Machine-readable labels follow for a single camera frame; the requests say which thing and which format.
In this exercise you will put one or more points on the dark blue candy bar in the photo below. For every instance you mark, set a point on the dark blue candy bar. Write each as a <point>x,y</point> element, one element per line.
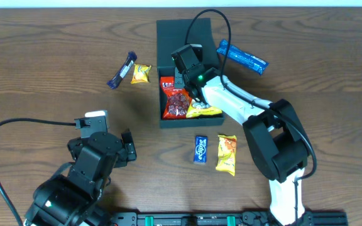
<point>121,73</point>

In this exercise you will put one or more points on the large yellow snack bag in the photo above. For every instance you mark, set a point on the large yellow snack bag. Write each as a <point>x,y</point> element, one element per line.
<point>197,109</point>

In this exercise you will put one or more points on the yellow orange snack packet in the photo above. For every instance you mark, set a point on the yellow orange snack packet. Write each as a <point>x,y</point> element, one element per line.
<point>226,154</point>

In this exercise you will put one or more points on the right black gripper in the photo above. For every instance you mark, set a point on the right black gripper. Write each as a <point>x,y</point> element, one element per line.
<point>186,85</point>

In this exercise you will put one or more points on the blue snack bar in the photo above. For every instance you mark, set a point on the blue snack bar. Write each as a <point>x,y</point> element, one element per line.
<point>245,59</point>

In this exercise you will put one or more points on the dark green box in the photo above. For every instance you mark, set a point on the dark green box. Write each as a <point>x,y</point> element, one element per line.
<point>170,37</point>

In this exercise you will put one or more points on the red candy bag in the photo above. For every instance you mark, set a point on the red candy bag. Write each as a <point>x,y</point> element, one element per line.
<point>178,100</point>

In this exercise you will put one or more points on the black mounting rail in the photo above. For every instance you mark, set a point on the black mounting rail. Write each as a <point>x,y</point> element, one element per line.
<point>249,218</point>

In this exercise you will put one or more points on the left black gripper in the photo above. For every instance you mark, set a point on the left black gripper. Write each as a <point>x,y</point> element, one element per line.
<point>127,145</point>

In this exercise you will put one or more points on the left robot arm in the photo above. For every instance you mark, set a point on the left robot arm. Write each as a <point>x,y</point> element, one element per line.
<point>71,195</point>

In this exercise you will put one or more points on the small yellow candy packet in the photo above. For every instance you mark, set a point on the small yellow candy packet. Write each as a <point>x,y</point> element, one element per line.
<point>141,74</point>

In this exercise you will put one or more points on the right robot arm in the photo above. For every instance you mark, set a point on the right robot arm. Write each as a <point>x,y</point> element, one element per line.
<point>277,141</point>

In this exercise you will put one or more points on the blue eclipse gum pack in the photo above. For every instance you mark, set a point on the blue eclipse gum pack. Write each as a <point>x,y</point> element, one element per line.
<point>200,151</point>

